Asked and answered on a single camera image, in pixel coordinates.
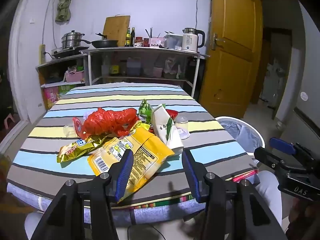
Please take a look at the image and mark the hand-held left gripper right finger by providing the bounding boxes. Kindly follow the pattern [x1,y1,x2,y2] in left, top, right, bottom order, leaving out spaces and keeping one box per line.
[181,149,288,240]

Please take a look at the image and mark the striped cloth covered table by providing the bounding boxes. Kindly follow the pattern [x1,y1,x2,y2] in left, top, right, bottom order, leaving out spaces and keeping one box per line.
[6,84,258,205]

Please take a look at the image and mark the steel steamer pot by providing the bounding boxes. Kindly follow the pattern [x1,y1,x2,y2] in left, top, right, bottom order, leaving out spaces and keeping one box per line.
[61,30,85,50]

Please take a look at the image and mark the pink patterned cloth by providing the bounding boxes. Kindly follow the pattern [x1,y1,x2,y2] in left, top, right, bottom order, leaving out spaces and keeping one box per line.
[231,169,259,183]

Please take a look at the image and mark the clear plastic cup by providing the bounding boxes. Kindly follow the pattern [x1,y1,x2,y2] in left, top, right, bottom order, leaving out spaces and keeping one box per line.
[174,116,191,140]

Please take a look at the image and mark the clear storage container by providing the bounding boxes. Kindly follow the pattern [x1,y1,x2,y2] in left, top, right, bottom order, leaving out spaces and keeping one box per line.
[164,33,183,49]

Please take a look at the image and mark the pink stool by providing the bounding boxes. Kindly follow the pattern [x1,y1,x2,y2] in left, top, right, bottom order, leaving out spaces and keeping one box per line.
[4,114,15,130]

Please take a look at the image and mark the person's right leg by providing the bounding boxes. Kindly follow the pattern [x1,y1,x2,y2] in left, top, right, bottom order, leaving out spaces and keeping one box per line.
[255,170,283,230]

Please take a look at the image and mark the low wooden shelf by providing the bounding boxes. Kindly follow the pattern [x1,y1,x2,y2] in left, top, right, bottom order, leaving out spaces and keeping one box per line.
[35,54,89,110]

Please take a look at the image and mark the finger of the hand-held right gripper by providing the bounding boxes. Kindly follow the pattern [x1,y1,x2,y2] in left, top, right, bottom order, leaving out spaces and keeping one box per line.
[254,147,294,173]
[269,137,313,160]

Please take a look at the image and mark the white wall cable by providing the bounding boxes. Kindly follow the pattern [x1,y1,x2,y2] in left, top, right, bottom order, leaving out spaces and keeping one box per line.
[42,0,55,53]

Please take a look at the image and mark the black wall cable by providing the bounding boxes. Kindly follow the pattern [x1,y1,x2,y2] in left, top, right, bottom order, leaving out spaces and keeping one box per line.
[194,0,200,30]

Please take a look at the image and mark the red plastic bag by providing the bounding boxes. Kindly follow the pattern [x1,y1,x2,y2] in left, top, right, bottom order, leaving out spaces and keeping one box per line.
[80,107,138,139]

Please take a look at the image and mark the wooden door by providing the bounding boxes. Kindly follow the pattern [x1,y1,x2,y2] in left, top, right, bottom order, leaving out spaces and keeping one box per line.
[199,0,263,118]

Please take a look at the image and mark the hanging green cloth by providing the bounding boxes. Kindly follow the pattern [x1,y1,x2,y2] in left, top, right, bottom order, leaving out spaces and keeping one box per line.
[55,0,75,22]

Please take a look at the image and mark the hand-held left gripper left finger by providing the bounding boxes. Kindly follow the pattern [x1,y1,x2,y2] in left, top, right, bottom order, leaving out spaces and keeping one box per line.
[31,149,135,240]

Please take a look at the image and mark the black induction cooker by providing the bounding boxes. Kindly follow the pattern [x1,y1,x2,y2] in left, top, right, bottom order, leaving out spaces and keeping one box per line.
[51,46,90,58]

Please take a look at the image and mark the wooden cutting board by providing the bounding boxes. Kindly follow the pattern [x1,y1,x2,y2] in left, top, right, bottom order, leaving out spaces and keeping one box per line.
[102,15,131,47]

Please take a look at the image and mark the white paper packet green leaf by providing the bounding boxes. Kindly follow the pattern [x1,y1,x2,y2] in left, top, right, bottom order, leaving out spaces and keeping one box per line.
[151,104,184,154]

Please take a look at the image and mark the dark chopsticks bundle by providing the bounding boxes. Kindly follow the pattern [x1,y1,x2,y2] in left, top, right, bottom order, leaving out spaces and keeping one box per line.
[145,27,160,38]

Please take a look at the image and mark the white trash bin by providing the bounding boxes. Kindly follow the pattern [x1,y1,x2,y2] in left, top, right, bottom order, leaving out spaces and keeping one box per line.
[215,116,265,155]

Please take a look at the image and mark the person's left leg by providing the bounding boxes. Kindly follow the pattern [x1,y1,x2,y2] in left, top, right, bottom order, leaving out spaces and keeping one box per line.
[24,211,44,240]

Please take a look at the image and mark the lilac patterned bed sheet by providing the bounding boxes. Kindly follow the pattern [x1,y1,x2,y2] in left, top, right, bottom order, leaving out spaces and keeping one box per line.
[7,182,208,227]

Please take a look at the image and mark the pink basket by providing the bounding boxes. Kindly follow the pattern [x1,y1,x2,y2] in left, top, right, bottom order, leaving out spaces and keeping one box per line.
[64,70,85,83]

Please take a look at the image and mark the green snack packet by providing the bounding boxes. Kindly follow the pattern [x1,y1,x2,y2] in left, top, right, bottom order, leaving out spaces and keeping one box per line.
[136,99,154,125]

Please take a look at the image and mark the black frying pan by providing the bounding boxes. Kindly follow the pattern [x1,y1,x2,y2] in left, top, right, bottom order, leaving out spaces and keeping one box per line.
[79,38,119,49]

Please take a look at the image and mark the grey plastic jug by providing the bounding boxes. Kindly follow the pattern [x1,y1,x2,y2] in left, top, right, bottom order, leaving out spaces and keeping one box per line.
[126,57,142,76]

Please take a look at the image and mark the gold snack packet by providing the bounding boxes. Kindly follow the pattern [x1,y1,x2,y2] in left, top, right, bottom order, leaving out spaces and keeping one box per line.
[56,135,110,163]

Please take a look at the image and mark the crumpled plastic bags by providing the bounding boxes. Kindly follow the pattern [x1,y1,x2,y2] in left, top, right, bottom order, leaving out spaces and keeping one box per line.
[164,57,182,78]

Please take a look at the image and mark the black floor cable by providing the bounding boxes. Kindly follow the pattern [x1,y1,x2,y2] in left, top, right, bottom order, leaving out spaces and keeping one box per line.
[126,224,180,240]

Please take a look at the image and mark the clear plastic bottle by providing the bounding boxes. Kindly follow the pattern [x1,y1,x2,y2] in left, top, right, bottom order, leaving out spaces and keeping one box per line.
[101,56,110,77]

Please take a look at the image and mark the grey metal shelf unit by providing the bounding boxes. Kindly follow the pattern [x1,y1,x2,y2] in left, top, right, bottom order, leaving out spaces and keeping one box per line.
[79,47,209,98]

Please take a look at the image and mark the white appliance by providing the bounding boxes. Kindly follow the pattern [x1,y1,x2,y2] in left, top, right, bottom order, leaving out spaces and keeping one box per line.
[261,57,285,105]

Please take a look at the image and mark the pink utensil box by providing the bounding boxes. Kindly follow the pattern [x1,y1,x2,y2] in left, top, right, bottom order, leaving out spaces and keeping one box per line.
[149,36,165,48]

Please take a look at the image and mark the white electric kettle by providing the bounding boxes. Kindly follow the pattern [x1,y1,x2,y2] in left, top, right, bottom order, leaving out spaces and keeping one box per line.
[181,27,205,51]

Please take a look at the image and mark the person's leg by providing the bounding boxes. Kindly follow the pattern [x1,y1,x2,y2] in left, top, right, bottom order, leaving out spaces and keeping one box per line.
[24,211,44,240]
[255,170,283,230]

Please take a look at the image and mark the colourful carton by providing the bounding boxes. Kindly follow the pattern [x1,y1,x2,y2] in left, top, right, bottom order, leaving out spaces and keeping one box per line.
[42,85,75,109]

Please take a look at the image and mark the colourful woven mat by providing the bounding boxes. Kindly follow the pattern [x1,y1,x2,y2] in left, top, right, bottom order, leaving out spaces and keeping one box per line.
[130,194,198,210]

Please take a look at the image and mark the large yellow snack packet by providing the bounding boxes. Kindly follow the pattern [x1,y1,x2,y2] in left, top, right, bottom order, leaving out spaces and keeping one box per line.
[87,127,175,203]

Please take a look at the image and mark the brass door handle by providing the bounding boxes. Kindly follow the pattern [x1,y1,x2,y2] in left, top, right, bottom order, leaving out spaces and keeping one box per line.
[211,32,225,50]

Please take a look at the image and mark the grey cabinet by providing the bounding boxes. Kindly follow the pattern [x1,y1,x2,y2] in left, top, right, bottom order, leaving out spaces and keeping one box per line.
[292,106,320,140]

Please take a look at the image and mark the person's right forearm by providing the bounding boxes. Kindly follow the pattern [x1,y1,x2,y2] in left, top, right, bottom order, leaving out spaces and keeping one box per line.
[287,197,320,240]

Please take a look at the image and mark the lilac plastic wrapper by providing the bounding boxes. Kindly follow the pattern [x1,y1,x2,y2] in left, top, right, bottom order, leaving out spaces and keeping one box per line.
[81,109,97,119]

